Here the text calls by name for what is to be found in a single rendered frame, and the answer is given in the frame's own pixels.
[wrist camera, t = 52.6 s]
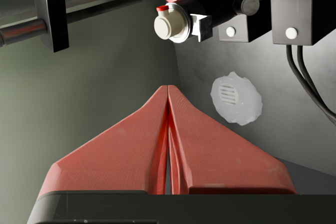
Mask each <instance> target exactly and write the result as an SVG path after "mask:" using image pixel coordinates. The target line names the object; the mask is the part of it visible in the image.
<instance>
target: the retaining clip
mask: <svg viewBox="0 0 336 224"><path fill-rule="evenodd" d="M188 15H189V17H190V21H191V32H190V34H192V35H198V22H197V20H199V19H202V18H204V17H206V16H210V17H211V18H212V15H206V14H197V13H188ZM210 23H211V24H212V25H211V26H212V27H211V29H212V30H213V22H211V21H210ZM212 30H211V33H212ZM211 37H213V33H212V36H211Z"/></svg>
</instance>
